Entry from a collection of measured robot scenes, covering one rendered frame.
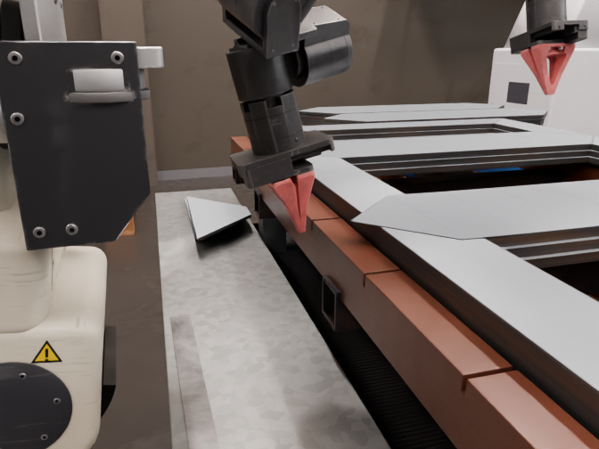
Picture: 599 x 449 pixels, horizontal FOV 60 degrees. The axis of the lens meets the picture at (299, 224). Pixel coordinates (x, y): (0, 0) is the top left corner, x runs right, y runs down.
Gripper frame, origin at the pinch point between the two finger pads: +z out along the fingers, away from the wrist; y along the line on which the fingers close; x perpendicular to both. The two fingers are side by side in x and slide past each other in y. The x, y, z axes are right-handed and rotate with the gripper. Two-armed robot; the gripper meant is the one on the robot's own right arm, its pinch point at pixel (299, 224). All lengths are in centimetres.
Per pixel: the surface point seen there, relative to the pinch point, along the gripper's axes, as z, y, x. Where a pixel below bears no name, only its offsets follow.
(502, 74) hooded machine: 54, -233, -293
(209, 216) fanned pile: 11, 8, -49
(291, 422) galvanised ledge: 15.9, 8.1, 10.9
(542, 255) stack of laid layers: 8.5, -23.3, 9.8
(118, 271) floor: 72, 56, -200
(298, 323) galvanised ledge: 17.2, 2.1, -8.3
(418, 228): 3.1, -11.9, 4.7
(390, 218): 2.7, -10.5, 0.6
